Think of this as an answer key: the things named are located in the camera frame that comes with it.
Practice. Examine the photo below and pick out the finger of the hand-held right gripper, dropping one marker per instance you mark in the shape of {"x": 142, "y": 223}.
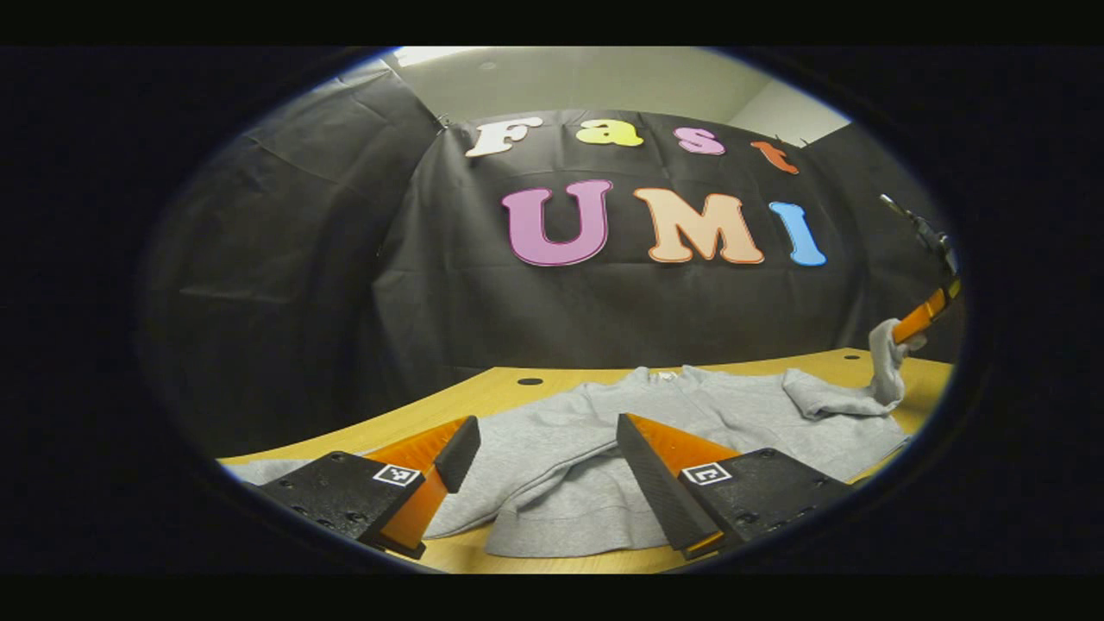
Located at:
{"x": 923, "y": 315}

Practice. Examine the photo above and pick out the black backdrop cloth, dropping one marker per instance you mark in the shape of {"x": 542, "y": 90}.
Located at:
{"x": 604, "y": 310}

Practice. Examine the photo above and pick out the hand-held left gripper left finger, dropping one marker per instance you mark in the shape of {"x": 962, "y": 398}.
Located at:
{"x": 457, "y": 453}

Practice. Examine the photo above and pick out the grey sweatshirt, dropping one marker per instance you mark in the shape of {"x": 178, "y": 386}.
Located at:
{"x": 561, "y": 448}

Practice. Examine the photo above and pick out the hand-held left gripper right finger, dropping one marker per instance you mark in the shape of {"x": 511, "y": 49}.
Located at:
{"x": 655, "y": 492}

